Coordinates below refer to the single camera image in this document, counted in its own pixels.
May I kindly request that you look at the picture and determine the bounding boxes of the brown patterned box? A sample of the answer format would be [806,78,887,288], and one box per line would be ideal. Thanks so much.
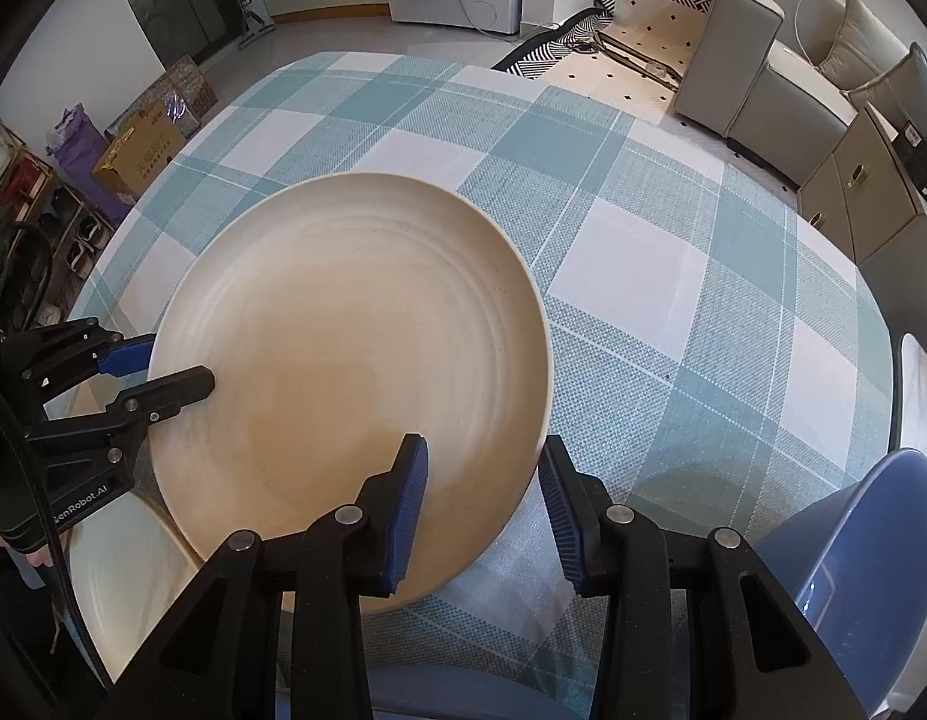
[107,55,220,140]

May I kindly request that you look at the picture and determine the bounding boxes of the floor mop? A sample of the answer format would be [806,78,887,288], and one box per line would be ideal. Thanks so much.
[230,0,277,42]

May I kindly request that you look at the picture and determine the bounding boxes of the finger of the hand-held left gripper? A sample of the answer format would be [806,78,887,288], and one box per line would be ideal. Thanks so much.
[0,319,158,410]
[24,365,217,466]

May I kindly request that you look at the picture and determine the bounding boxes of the cardboard box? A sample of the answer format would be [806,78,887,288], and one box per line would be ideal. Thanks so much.
[92,97,190,200]

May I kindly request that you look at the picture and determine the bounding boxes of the blue bowl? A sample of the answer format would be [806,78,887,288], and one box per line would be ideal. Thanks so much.
[755,448,927,720]

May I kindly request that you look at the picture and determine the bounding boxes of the grey sofa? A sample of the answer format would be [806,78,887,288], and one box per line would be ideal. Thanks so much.
[673,0,927,188]

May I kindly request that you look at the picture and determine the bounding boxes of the grey pillow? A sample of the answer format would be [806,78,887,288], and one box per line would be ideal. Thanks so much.
[819,0,910,83]
[845,41,927,117]

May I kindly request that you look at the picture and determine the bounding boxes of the shoe rack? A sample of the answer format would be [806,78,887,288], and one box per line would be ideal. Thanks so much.
[0,116,123,331]

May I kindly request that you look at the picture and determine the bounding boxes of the teal checked tablecloth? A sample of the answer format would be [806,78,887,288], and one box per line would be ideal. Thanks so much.
[65,51,903,691]

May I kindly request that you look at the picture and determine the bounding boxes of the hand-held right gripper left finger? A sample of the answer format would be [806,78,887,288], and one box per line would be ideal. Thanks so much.
[110,433,430,720]

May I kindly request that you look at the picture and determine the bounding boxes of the beige side cabinet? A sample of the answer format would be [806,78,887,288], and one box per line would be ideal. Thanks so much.
[797,101,927,301]

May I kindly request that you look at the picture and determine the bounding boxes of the person's left hand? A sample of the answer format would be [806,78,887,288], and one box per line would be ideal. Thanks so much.
[0,521,55,571]

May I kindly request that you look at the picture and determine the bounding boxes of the large cream plate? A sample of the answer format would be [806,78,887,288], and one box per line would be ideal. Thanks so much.
[62,495,209,683]
[146,171,552,616]

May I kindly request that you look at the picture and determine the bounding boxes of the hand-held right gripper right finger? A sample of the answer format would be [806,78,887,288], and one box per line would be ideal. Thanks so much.
[539,434,871,720]

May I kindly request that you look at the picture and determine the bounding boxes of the black box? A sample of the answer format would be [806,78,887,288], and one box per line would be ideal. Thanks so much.
[890,120,927,196]

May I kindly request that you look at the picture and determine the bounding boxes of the purple bag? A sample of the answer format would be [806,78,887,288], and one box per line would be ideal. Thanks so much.
[47,105,112,173]

